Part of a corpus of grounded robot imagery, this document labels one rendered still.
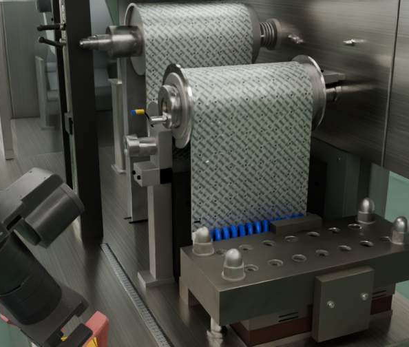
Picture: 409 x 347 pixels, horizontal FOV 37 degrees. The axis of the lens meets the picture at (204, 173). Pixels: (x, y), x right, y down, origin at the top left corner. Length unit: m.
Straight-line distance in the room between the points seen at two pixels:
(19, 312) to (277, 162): 0.59
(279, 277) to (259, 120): 0.28
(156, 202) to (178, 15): 0.38
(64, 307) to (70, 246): 0.69
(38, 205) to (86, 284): 0.57
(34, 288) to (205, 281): 0.35
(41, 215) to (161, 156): 0.47
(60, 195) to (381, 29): 0.66
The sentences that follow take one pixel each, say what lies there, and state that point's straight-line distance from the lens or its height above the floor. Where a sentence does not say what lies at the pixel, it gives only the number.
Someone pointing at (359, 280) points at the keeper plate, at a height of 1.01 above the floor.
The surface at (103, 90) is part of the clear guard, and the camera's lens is 2.03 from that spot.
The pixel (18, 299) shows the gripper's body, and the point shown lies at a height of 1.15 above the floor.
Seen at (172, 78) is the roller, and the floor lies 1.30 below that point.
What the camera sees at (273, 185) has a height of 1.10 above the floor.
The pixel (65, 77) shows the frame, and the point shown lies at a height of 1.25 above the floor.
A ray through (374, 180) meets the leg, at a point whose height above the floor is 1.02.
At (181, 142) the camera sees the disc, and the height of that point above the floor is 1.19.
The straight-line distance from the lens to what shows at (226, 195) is 1.07.
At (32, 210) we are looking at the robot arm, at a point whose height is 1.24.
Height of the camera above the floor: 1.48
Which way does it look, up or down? 19 degrees down
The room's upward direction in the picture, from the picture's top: straight up
